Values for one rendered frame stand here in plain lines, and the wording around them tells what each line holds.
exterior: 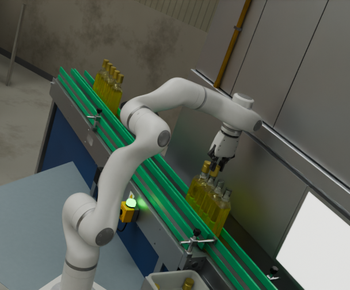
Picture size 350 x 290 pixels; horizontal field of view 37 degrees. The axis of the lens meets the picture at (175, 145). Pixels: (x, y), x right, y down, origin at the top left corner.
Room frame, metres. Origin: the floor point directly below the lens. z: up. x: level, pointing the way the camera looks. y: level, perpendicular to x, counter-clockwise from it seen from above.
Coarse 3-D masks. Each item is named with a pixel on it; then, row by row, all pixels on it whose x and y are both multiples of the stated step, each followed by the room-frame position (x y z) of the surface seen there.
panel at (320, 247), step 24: (312, 216) 1.69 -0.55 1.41; (336, 216) 1.62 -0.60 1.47; (288, 240) 1.72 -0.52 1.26; (312, 240) 1.65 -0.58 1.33; (336, 240) 1.58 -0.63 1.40; (288, 264) 1.69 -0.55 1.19; (312, 264) 1.62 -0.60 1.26; (336, 264) 1.55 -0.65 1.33; (312, 288) 1.58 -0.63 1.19; (336, 288) 1.52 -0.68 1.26
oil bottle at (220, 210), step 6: (216, 204) 1.86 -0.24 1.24; (222, 204) 1.84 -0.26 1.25; (228, 204) 1.86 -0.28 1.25; (210, 210) 1.88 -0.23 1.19; (216, 210) 1.85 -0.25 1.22; (222, 210) 1.84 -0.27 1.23; (228, 210) 1.86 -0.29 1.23; (210, 216) 1.86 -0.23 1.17; (216, 216) 1.84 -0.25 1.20; (222, 216) 1.85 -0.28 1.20; (210, 222) 1.85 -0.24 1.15; (216, 222) 1.84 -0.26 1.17; (222, 222) 1.86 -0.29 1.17; (210, 228) 1.84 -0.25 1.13; (216, 228) 1.85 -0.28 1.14; (216, 234) 1.85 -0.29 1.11
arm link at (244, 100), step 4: (236, 96) 1.94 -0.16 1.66; (240, 96) 1.94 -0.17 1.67; (244, 96) 1.96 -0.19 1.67; (248, 96) 1.99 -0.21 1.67; (232, 100) 1.95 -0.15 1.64; (236, 100) 1.93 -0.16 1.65; (240, 100) 1.93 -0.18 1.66; (244, 100) 1.92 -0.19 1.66; (248, 100) 1.93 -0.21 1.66; (252, 100) 1.95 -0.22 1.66; (240, 104) 1.92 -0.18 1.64; (244, 104) 1.92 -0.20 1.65; (248, 104) 1.93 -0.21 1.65; (252, 104) 1.95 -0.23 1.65; (248, 108) 1.93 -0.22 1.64; (224, 124) 1.94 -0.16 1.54; (228, 124) 1.93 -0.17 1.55; (232, 128) 1.92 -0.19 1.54; (236, 128) 1.92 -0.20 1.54
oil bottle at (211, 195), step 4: (208, 192) 1.92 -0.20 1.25; (212, 192) 1.91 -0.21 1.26; (220, 192) 1.92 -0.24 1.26; (208, 196) 1.91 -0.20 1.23; (212, 196) 1.89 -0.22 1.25; (216, 196) 1.89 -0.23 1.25; (220, 196) 1.90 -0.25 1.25; (204, 200) 1.92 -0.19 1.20; (208, 200) 1.90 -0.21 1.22; (212, 200) 1.88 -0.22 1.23; (204, 204) 1.91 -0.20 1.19; (208, 204) 1.89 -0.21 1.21; (212, 204) 1.88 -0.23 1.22; (204, 208) 1.90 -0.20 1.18; (208, 208) 1.89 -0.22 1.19; (200, 212) 1.91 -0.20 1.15; (204, 212) 1.90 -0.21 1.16; (208, 212) 1.88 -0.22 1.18; (200, 216) 1.91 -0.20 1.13; (204, 216) 1.89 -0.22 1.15; (204, 220) 1.88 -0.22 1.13
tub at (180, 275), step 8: (160, 272) 1.62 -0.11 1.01; (168, 272) 1.63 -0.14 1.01; (176, 272) 1.65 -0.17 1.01; (184, 272) 1.67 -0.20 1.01; (192, 272) 1.69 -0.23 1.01; (152, 280) 1.55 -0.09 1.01; (160, 280) 1.61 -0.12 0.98; (168, 280) 1.63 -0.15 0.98; (176, 280) 1.65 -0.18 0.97; (184, 280) 1.68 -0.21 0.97; (200, 280) 1.66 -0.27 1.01; (160, 288) 1.61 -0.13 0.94; (168, 288) 1.63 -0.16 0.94; (176, 288) 1.65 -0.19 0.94; (192, 288) 1.67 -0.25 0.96; (200, 288) 1.64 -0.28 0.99; (208, 288) 1.62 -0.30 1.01
